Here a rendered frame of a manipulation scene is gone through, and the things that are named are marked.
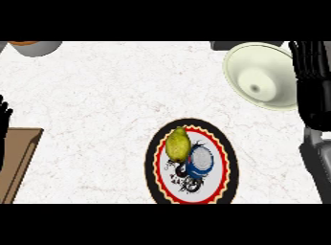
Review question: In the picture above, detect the pale cream bowl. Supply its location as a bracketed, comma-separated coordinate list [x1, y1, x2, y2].
[222, 41, 302, 112]

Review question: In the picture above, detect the black red patterned plate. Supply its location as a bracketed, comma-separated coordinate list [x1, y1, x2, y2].
[145, 118, 241, 205]

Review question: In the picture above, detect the blue can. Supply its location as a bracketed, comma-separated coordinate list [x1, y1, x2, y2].
[185, 145, 216, 179]

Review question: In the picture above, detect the yellow-green pear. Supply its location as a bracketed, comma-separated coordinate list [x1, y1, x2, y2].
[164, 125, 192, 164]

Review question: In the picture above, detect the grey pot with orange content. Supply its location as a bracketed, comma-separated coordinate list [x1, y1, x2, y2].
[8, 40, 64, 58]

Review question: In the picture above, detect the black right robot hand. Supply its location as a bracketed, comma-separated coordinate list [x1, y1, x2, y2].
[287, 40, 331, 138]

